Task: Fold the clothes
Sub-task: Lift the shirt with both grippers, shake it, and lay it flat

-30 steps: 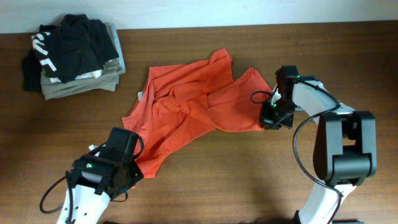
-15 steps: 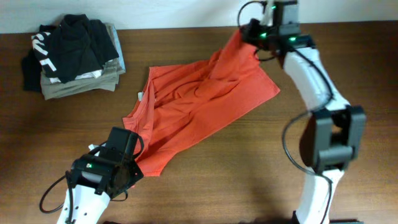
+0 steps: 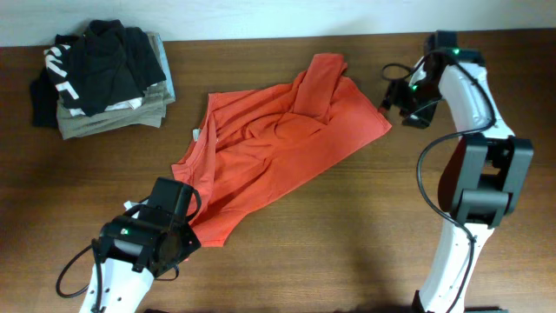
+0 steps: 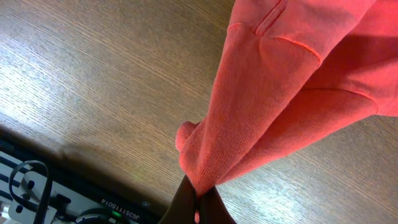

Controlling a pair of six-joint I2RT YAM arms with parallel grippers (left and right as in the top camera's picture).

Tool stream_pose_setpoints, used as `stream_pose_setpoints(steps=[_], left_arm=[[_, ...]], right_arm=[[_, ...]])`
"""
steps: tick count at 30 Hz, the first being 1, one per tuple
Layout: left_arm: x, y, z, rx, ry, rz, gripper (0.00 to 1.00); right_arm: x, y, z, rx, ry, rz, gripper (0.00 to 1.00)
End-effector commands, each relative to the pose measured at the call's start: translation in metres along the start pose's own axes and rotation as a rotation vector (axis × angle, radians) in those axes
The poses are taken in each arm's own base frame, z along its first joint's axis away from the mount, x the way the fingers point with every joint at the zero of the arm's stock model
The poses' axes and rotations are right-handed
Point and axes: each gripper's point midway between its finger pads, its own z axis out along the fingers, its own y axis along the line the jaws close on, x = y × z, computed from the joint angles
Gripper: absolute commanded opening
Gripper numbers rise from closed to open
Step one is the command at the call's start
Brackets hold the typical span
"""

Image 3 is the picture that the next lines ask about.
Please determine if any khaki folded garment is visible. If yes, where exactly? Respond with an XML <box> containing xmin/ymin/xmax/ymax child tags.
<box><xmin>56</xmin><ymin>32</ymin><xmax>175</xmax><ymax>139</ymax></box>

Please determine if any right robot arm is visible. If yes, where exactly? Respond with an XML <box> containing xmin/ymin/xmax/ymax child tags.
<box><xmin>381</xmin><ymin>47</ymin><xmax>533</xmax><ymax>312</ymax></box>

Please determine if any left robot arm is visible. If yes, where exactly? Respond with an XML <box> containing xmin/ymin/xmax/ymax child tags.
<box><xmin>80</xmin><ymin>204</ymin><xmax>201</xmax><ymax>313</ymax></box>

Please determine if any orange red t-shirt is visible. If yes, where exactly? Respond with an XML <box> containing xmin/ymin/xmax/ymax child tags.
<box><xmin>171</xmin><ymin>53</ymin><xmax>391</xmax><ymax>247</ymax></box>

